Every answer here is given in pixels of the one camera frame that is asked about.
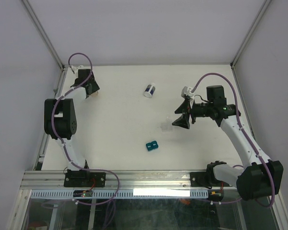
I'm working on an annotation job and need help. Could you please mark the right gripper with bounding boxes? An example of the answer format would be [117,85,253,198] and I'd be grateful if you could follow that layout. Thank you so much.
[171,98,213,129]

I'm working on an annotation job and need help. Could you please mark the clear pill organizer box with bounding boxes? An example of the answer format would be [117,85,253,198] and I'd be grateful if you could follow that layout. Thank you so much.
[160,116,173,132]

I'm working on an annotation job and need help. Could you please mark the clear pill bottle yellow capsules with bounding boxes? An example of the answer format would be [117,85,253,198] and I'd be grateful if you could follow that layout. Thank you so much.
[90,91,99,97]

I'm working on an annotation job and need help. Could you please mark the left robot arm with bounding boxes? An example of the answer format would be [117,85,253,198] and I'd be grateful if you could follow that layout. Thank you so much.
[44,66,100,186]

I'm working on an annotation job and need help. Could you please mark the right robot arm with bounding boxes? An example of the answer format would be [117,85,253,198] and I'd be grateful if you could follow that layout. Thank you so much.
[172,85,284,201]

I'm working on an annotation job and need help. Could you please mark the white blue pill bottle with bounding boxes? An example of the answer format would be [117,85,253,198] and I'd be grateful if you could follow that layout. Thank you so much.
[143,83,156,98]

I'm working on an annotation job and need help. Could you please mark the teal pill organizer box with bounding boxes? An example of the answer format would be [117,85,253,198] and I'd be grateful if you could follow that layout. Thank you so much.
[145,140,159,151]

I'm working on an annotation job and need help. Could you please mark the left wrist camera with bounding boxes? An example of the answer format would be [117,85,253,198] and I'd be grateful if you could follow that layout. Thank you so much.
[69,65,84,74]

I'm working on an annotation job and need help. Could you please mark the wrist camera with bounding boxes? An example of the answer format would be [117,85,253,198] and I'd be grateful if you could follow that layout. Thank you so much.
[69,65,84,74]
[181,86,194,99]

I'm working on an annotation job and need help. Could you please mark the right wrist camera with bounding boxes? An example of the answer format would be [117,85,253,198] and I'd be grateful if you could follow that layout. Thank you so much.
[181,86,194,99]

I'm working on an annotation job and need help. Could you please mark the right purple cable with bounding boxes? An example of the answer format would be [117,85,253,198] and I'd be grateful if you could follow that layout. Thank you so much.
[192,72,276,208]

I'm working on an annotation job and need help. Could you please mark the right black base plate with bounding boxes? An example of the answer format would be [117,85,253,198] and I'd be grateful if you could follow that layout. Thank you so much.
[190,171,237,189]

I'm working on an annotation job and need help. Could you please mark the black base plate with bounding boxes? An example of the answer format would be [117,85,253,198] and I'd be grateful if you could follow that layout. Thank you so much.
[190,171,237,189]
[63,169,106,188]

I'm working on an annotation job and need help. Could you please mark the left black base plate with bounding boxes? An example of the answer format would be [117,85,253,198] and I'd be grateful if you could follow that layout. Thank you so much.
[63,169,106,188]

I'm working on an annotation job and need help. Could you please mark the aluminium mounting rail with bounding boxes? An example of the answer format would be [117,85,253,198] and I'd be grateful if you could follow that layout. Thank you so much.
[21,169,278,192]

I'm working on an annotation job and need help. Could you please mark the perforated cable tray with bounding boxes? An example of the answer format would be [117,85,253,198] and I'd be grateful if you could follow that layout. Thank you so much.
[31,188,208,200]

